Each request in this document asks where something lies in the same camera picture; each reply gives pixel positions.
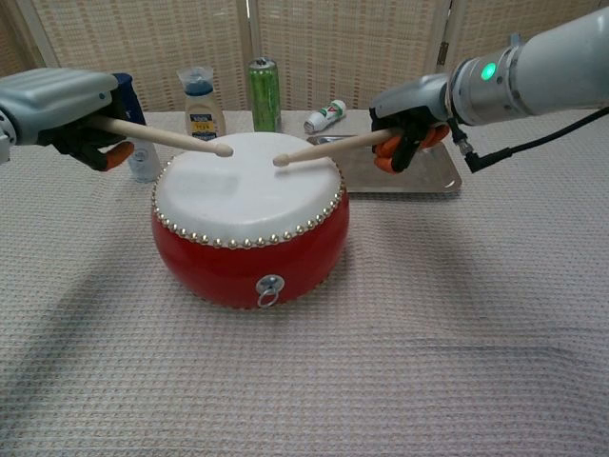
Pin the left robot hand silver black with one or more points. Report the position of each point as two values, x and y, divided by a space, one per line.
57 95

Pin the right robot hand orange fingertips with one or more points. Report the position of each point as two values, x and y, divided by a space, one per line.
414 95

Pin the wooden drumstick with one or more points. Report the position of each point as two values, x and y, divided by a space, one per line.
181 139
333 147

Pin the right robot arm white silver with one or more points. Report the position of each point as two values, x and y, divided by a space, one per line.
547 71

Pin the rectangular steel tray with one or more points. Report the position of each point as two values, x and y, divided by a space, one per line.
428 171

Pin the red drum white skin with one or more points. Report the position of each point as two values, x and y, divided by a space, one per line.
247 200

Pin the brass screen hinge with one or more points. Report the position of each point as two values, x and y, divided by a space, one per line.
444 51

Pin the white bottle dark blue cap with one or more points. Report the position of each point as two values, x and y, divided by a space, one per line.
133 102

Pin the small white green bottle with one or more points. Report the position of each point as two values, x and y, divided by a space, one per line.
326 115

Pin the woven folding screen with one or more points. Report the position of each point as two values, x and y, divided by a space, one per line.
333 47

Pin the beige sauce bottle blue cap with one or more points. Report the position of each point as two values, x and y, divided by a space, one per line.
203 109

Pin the tall green drink can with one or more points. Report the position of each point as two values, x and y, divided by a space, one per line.
264 95

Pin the beige woven tablecloth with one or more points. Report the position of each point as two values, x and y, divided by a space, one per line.
333 381

